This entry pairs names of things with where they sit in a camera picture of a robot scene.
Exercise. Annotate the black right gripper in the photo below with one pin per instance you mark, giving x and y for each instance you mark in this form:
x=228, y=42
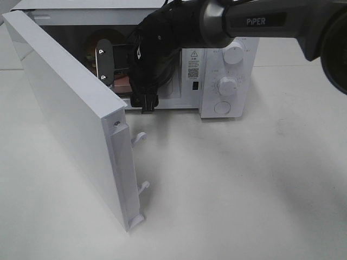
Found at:
x=148, y=66

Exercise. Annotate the pink round plate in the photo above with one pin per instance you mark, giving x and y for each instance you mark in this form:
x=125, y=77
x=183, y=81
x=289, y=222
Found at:
x=122, y=85

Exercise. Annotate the burger with lettuce and cheese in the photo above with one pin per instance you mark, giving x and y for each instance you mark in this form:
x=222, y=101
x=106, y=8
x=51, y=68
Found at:
x=114, y=36

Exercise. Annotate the white microwave door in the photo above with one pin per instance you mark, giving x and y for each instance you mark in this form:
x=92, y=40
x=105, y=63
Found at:
x=84, y=115

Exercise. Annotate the white timer knob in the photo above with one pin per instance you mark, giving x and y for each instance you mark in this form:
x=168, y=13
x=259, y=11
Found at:
x=227, y=86

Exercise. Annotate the round white door button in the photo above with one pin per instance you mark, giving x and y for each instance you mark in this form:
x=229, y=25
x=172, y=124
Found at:
x=222, y=107

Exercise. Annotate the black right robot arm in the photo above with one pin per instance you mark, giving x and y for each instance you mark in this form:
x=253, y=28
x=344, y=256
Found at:
x=318, y=26

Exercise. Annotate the white warning label sticker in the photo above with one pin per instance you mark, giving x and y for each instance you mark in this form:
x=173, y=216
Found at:
x=193, y=64

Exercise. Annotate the white microwave oven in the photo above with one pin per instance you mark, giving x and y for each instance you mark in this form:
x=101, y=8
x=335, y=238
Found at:
x=213, y=80

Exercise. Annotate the upper white power knob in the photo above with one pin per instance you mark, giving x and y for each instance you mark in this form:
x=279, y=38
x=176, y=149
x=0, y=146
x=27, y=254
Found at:
x=233, y=53

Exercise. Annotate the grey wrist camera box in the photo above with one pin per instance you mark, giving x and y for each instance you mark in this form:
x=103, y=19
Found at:
x=104, y=61

